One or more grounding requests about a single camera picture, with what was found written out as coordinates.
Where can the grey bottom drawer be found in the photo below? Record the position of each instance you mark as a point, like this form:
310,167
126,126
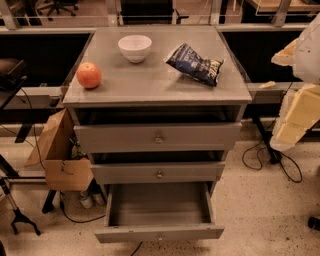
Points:
158,212

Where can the grey drawer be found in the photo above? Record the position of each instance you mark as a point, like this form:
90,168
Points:
158,212
157,172
157,137

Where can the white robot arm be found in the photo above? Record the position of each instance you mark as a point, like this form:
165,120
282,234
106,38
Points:
300,109

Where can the grey drawer cabinet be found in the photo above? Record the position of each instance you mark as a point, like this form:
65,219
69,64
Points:
153,92

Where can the grey top drawer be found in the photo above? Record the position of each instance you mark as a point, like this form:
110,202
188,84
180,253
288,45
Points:
157,137

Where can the grey middle drawer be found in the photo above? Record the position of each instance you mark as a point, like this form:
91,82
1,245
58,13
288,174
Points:
157,172

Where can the blue chip bag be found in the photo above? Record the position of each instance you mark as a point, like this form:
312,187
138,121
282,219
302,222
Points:
187,61

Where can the white ceramic bowl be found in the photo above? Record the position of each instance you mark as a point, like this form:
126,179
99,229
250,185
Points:
135,48

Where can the green bottle in box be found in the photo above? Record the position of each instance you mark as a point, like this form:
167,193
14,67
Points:
76,151

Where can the orange red apple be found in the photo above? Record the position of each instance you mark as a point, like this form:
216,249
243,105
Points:
89,75

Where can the silver can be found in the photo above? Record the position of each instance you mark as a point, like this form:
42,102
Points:
85,200

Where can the open cardboard box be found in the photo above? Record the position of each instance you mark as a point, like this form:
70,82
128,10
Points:
54,148

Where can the small yellow foam piece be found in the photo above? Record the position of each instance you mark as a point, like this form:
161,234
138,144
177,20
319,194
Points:
267,84

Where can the black tripod stand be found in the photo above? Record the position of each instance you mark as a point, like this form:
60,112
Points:
19,216

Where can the black office chair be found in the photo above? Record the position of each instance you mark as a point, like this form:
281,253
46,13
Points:
55,6

